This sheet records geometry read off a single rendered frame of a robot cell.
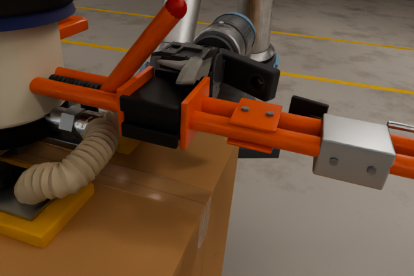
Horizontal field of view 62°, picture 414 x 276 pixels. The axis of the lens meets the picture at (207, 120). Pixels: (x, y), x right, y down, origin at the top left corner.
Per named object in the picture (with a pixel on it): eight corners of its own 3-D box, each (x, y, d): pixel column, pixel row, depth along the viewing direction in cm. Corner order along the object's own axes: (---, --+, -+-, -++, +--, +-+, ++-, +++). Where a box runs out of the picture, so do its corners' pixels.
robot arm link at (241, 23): (254, 58, 74) (259, 11, 69) (243, 79, 63) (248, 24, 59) (212, 53, 76) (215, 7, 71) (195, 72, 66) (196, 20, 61)
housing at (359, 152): (311, 176, 36) (321, 140, 34) (313, 143, 42) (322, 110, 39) (382, 193, 34) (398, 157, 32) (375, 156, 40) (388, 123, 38)
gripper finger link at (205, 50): (186, 82, 43) (204, 76, 51) (199, 84, 43) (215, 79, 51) (191, 44, 42) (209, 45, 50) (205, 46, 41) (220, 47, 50)
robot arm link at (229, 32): (242, 76, 63) (248, 23, 58) (236, 85, 59) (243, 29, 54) (196, 68, 65) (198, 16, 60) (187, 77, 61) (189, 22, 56)
